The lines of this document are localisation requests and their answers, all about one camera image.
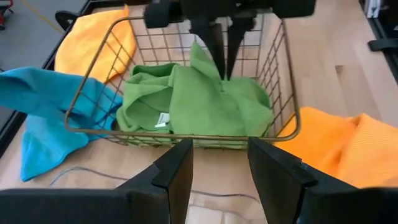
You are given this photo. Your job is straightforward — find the red cart frame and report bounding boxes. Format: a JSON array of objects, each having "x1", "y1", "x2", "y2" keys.
[{"x1": 0, "y1": 0, "x2": 15, "y2": 31}]

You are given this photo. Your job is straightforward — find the blue microfiber towel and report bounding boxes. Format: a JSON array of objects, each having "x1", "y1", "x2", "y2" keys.
[{"x1": 0, "y1": 67, "x2": 124, "y2": 183}]

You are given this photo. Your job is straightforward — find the brass wire basket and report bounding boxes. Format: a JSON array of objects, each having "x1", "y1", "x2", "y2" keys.
[{"x1": 64, "y1": 12, "x2": 301, "y2": 149}]

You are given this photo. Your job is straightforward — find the clear plastic bin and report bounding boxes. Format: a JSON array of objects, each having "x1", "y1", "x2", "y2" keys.
[{"x1": 48, "y1": 164, "x2": 264, "y2": 224}]

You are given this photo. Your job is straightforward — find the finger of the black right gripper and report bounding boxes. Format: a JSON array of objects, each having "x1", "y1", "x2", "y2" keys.
[
  {"x1": 226, "y1": 17, "x2": 256, "y2": 80},
  {"x1": 189, "y1": 17, "x2": 226, "y2": 79}
]

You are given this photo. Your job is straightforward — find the orange juice bottle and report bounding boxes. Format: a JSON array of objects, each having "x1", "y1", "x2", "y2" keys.
[{"x1": 54, "y1": 5, "x2": 137, "y2": 84}]

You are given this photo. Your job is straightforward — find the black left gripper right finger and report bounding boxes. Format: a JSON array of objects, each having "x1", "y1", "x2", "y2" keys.
[{"x1": 248, "y1": 136, "x2": 398, "y2": 224}]

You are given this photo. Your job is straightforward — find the green microfiber towel white tag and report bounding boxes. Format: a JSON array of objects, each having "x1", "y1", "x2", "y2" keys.
[{"x1": 116, "y1": 63, "x2": 178, "y2": 138}]

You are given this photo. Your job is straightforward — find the white printed paper sheet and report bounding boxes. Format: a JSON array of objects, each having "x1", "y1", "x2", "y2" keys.
[{"x1": 365, "y1": 0, "x2": 382, "y2": 18}]

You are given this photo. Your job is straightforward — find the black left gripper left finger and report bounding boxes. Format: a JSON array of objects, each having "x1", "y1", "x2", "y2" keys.
[{"x1": 0, "y1": 139, "x2": 194, "y2": 224}]

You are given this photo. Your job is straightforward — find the orange microfiber towel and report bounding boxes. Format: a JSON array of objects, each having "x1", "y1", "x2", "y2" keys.
[{"x1": 273, "y1": 106, "x2": 398, "y2": 190}]

